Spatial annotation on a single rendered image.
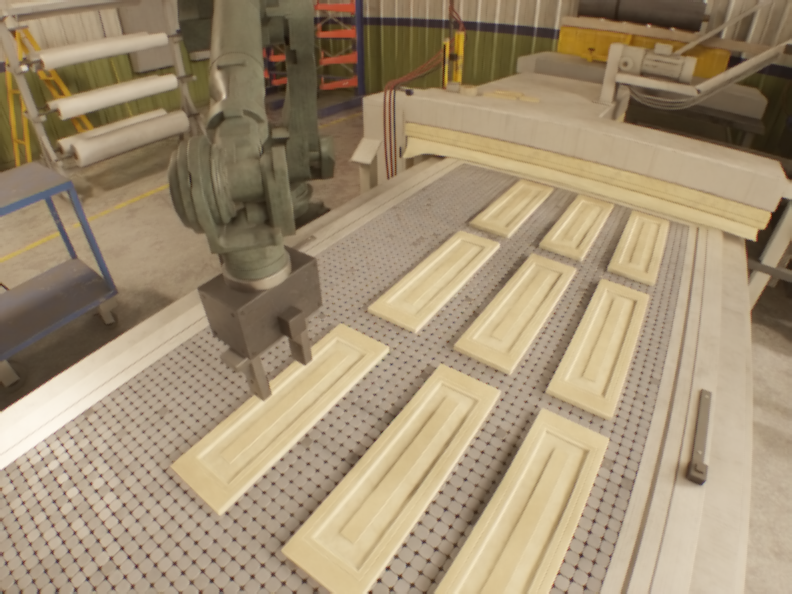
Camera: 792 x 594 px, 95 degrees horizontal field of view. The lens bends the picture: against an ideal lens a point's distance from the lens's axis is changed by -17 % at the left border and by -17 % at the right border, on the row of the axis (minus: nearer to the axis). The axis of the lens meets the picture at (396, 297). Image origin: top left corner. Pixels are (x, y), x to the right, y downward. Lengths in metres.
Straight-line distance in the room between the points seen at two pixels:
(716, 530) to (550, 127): 2.09
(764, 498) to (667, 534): 1.51
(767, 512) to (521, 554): 1.76
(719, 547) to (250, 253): 1.19
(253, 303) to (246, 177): 0.24
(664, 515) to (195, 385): 1.26
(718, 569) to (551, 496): 0.41
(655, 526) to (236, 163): 1.15
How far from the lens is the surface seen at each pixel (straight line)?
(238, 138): 0.86
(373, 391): 1.21
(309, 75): 1.87
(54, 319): 3.08
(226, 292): 0.88
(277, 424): 1.16
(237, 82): 0.99
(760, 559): 2.43
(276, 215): 0.81
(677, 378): 1.49
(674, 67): 3.31
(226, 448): 1.15
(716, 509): 1.29
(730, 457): 1.41
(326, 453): 1.11
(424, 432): 1.11
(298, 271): 0.91
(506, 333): 1.39
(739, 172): 2.57
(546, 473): 1.10
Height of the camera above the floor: 1.80
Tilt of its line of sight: 37 degrees down
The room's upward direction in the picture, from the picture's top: straight up
